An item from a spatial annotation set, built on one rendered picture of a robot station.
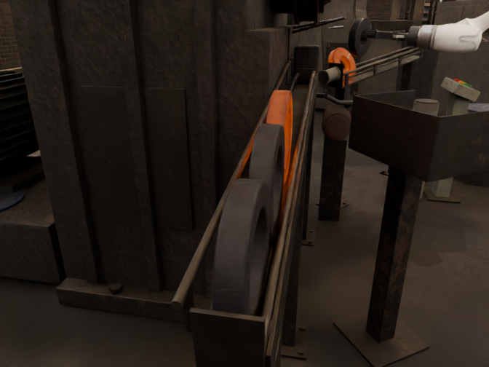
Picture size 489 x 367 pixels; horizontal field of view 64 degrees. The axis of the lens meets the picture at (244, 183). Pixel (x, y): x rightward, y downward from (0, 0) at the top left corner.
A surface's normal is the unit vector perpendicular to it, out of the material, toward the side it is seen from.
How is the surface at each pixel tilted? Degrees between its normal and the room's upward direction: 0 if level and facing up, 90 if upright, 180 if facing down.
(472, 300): 0
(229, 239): 48
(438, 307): 1
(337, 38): 90
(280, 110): 42
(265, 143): 31
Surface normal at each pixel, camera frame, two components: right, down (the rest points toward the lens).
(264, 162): -0.15, -0.29
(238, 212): -0.10, -0.63
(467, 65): 0.07, 0.38
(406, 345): 0.00, -0.92
